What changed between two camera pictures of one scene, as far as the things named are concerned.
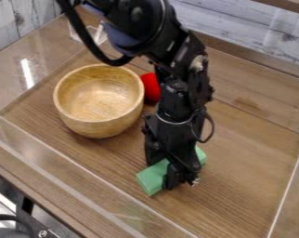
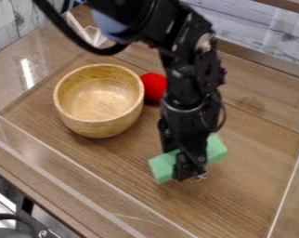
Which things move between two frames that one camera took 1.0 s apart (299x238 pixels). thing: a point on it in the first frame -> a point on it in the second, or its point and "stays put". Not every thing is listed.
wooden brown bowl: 99,99 stays put
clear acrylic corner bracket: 96,33 stays put
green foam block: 151,178 -> 163,164
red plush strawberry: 151,87 stays put
